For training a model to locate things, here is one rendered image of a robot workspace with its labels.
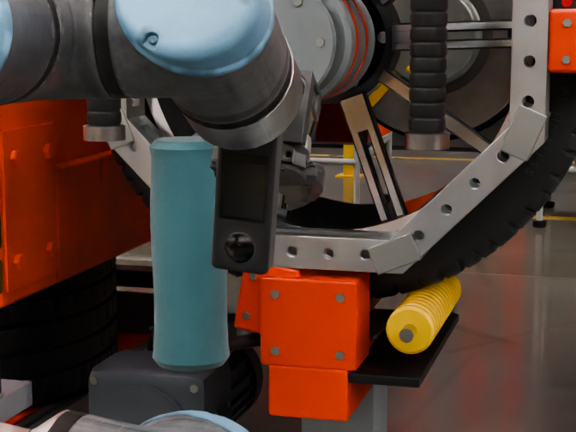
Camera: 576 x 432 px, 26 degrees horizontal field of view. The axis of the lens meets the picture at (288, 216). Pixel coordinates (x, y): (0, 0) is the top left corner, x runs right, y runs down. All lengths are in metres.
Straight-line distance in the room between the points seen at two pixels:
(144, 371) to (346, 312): 0.36
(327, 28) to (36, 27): 0.60
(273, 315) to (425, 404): 1.46
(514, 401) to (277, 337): 1.53
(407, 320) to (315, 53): 0.36
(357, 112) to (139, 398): 0.48
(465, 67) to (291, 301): 0.61
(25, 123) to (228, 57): 0.86
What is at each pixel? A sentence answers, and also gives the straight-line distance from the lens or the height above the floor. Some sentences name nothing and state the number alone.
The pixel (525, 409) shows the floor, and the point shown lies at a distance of 2.92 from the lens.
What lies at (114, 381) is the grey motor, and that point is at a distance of 1.72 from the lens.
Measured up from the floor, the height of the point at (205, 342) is 0.51.
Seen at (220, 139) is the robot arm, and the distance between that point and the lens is 0.89.
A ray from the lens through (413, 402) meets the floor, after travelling 2.94.
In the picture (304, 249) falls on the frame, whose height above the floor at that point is 0.60.
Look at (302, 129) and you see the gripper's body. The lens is 0.98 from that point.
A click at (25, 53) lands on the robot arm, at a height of 0.85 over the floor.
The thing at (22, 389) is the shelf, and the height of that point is 0.45.
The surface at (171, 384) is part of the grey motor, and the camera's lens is 1.69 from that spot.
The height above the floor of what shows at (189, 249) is 0.62.
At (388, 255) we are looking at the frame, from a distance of 1.46.
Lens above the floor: 0.87
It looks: 9 degrees down
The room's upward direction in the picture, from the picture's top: straight up
